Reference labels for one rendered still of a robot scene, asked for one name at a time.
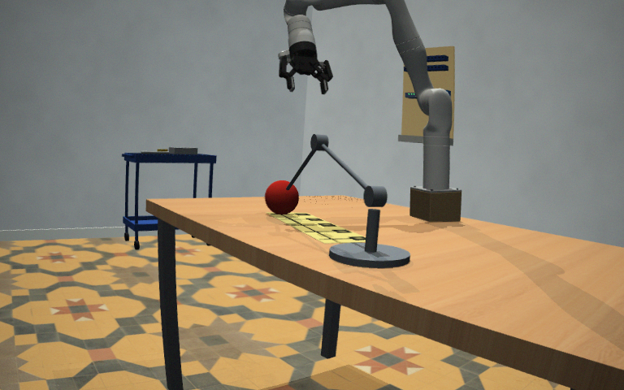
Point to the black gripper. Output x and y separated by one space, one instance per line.
303 59

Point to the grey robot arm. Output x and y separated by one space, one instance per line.
433 102

